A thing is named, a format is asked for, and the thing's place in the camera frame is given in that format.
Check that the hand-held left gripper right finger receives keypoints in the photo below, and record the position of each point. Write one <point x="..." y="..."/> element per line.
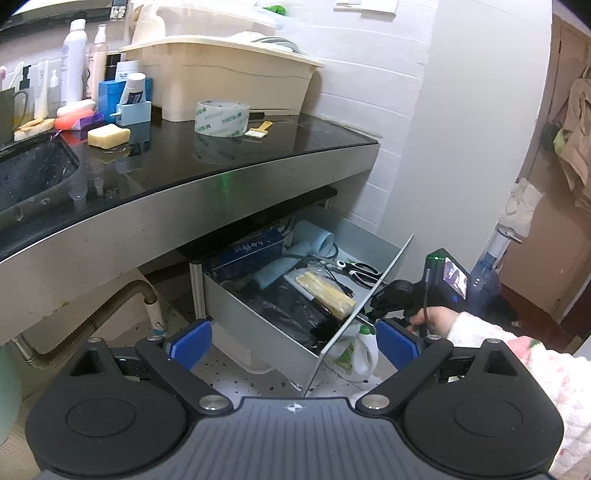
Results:
<point x="396" y="345"/>

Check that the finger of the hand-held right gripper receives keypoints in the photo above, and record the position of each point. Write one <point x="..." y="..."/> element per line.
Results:
<point x="369" y="317"/>

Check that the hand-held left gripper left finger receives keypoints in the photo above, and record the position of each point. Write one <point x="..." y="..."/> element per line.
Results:
<point x="191" y="345"/>

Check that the black front drawer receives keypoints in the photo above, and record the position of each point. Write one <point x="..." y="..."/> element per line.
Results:
<point x="258" y="314"/>

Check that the person's right hand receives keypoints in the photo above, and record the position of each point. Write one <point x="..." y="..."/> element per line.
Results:
<point x="431" y="319"/>

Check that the green cap detergent bottle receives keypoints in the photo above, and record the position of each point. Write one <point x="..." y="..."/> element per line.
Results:
<point x="358" y="350"/>

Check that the white drain pipe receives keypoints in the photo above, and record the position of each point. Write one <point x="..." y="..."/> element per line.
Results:
<point x="154" y="316"/>

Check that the yellow sponge pack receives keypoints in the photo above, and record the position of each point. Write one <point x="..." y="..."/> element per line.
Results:
<point x="325" y="295"/>

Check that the black plastic bag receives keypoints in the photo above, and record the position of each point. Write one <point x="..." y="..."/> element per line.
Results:
<point x="286" y="314"/>

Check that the blue water jug with pump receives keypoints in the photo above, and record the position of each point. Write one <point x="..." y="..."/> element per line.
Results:
<point x="485" y="277"/>

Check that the light blue roll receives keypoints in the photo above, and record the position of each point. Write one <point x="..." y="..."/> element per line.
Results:
<point x="314" y="237"/>

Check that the dark blue printed box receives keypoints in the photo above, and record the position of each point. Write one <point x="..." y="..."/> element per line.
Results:
<point x="244" y="254"/>

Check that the white hanging cloth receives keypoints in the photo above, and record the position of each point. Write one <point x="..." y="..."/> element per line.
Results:
<point x="524" y="203"/>

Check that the wooden door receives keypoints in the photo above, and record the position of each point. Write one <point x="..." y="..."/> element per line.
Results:
<point x="554" y="258"/>

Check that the light green bucket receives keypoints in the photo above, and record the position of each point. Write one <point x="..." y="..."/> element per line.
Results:
<point x="8" y="392"/>

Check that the yellow soap bar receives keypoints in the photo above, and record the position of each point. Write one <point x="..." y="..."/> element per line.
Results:
<point x="108" y="135"/>

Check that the clear tape roll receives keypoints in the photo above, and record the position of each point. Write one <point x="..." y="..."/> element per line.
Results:
<point x="221" y="119"/>

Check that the black sink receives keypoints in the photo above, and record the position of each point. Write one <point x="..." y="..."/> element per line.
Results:
<point x="32" y="170"/>

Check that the hanging bag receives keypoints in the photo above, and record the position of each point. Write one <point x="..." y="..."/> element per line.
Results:
<point x="575" y="134"/>

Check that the blue toothpaste holder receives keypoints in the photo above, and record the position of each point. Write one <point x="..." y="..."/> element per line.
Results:
<point x="136" y="114"/>

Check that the purple soap packet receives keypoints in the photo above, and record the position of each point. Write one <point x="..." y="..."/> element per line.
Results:
<point x="92" y="122"/>

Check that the beige dish rack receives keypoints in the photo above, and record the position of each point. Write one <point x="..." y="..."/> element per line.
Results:
<point x="221" y="87"/>

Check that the white toothpaste tube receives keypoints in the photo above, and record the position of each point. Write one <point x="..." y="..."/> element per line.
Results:
<point x="134" y="90"/>

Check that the wooden scrub brush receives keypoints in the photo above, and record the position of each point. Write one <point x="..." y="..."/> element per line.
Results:
<point x="34" y="128"/>

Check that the white jar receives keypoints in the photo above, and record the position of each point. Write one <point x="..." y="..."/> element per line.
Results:
<point x="125" y="70"/>

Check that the stack of plates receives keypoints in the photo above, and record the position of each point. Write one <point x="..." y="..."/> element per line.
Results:
<point x="272" y="42"/>

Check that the small dropper bottle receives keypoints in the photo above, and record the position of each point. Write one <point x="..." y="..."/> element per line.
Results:
<point x="54" y="92"/>

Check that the dark green cup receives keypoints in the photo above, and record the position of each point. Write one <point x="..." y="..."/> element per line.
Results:
<point x="9" y="117"/>

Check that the white cosmetic tube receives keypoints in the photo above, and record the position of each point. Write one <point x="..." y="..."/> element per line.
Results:
<point x="41" y="90"/>

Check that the pink spray bottle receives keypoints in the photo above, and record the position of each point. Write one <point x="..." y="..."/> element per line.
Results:
<point x="97" y="64"/>

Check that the tall white bottle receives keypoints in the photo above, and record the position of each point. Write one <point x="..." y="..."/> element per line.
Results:
<point x="73" y="64"/>

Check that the black pump bottle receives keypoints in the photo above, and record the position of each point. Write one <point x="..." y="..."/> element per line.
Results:
<point x="25" y="87"/>

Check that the green plastic item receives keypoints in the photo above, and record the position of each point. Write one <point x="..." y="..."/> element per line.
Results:
<point x="276" y="9"/>

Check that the white toothbrush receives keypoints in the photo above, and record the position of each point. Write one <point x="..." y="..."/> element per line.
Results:
<point x="16" y="76"/>

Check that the clear dish rack lid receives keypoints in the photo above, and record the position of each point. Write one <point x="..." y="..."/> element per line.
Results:
<point x="198" y="23"/>

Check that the pink toothbrush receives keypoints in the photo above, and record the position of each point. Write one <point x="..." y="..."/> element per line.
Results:
<point x="2" y="76"/>

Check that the white wall switch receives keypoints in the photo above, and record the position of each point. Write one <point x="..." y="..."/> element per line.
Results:
<point x="367" y="5"/>

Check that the wall mirror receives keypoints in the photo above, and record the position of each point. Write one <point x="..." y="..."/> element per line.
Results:
<point x="55" y="9"/>

